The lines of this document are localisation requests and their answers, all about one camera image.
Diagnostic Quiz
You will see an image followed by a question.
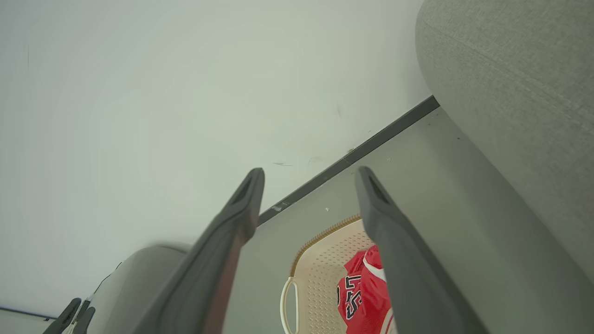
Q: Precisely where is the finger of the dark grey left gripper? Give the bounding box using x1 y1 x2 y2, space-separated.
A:
73 306 96 334
43 298 82 334

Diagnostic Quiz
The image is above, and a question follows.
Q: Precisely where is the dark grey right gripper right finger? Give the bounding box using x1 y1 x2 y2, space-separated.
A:
355 166 489 334

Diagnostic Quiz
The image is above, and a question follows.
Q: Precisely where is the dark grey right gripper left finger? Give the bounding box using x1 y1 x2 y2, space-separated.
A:
131 168 265 334

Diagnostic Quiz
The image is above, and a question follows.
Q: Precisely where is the grey fabric sofa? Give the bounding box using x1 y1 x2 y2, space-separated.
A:
415 0 594 283

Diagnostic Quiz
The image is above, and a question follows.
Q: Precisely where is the dark grey baseboard strip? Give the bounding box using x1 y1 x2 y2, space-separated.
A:
0 306 57 321
258 95 440 226

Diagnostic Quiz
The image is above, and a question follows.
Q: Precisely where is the red basketball jersey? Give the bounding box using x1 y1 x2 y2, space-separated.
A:
337 245 397 334

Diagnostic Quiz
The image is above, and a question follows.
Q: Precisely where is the cream perforated laundry basket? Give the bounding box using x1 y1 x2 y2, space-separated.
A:
280 214 397 334

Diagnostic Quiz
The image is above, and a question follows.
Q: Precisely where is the thin black cable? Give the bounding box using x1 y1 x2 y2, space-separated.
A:
88 262 122 300

